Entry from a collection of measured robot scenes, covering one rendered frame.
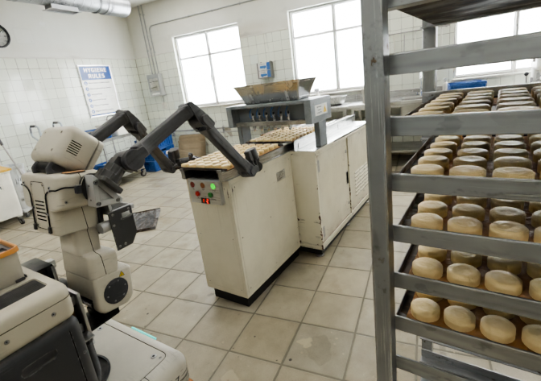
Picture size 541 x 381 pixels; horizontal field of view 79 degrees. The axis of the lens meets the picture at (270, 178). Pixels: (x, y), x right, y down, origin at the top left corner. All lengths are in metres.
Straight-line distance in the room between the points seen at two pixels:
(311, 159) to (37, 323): 1.71
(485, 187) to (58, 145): 1.25
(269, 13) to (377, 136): 5.42
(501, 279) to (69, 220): 1.28
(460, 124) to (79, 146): 1.20
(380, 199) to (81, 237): 1.16
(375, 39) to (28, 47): 5.95
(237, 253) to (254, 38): 4.50
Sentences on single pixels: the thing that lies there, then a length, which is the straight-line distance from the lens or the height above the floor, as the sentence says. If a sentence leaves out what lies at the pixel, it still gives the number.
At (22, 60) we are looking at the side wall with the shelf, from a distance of 6.17.
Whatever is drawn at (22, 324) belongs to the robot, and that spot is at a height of 0.76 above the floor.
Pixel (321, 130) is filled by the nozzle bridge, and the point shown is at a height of 0.95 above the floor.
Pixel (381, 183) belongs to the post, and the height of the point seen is 1.15.
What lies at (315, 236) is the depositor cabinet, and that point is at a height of 0.19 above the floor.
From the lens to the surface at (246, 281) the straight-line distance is 2.08.
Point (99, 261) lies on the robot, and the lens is 1.46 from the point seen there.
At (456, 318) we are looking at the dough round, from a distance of 0.71.
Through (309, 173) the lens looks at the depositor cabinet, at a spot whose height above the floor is 0.68.
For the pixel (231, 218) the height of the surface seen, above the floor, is 0.61.
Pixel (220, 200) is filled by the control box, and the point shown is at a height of 0.73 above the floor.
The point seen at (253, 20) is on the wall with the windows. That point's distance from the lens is 5.98.
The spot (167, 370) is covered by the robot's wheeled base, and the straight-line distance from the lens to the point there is 1.59.
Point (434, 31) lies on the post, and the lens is 0.95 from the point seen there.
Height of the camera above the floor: 1.32
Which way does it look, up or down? 16 degrees down
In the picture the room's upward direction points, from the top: 7 degrees counter-clockwise
